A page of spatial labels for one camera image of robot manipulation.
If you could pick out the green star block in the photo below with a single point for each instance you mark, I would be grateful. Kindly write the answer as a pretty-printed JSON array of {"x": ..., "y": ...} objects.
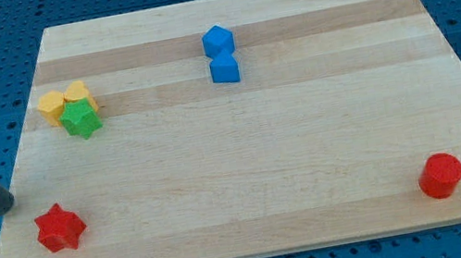
[{"x": 79, "y": 118}]

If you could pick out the red star block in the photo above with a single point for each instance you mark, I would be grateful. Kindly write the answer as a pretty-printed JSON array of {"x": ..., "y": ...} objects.
[{"x": 59, "y": 229}]

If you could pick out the blue triangle block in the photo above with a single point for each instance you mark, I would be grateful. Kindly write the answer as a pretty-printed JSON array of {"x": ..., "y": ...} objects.
[{"x": 224, "y": 68}]

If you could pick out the wooden board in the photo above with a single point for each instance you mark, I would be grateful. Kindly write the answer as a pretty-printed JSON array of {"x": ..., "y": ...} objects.
[{"x": 321, "y": 143}]

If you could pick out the blue cube block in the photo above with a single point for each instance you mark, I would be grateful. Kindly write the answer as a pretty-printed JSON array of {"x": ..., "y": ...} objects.
[{"x": 216, "y": 40}]

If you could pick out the yellow heart block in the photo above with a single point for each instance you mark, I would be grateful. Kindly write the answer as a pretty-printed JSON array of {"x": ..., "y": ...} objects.
[{"x": 78, "y": 91}]

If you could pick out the yellow hexagon block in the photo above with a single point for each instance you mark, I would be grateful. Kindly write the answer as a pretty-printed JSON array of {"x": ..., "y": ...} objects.
[{"x": 51, "y": 106}]

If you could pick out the red cylinder block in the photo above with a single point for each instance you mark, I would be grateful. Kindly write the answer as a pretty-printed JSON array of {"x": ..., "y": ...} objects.
[{"x": 440, "y": 176}]

